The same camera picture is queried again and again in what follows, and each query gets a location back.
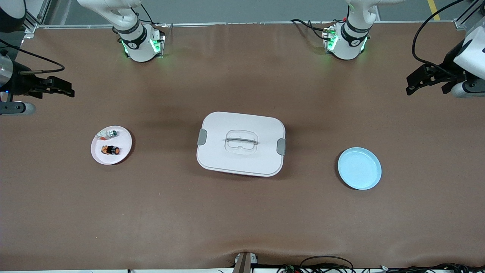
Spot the aluminium frame post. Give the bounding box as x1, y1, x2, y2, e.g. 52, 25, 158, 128
453, 0, 485, 31
21, 0, 53, 38

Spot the brown table mat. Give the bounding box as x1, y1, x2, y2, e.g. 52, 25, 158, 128
0, 22, 485, 270

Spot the pink round plate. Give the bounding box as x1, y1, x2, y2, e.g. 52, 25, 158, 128
91, 126, 133, 165

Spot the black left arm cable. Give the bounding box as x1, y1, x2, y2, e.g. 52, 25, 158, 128
412, 0, 467, 73

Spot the light blue round plate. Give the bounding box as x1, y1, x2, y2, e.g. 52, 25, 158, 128
338, 147, 382, 190

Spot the black cable at arm base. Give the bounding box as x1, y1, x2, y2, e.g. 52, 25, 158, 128
290, 18, 336, 40

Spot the black cable bundle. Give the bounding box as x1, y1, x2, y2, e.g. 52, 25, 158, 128
277, 256, 485, 273

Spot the white lidded storage box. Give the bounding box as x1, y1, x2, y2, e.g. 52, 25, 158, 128
196, 111, 286, 177

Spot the aluminium table edge rail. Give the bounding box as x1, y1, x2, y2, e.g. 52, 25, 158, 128
36, 21, 459, 30

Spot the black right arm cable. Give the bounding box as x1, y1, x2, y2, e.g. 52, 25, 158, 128
0, 38, 66, 74

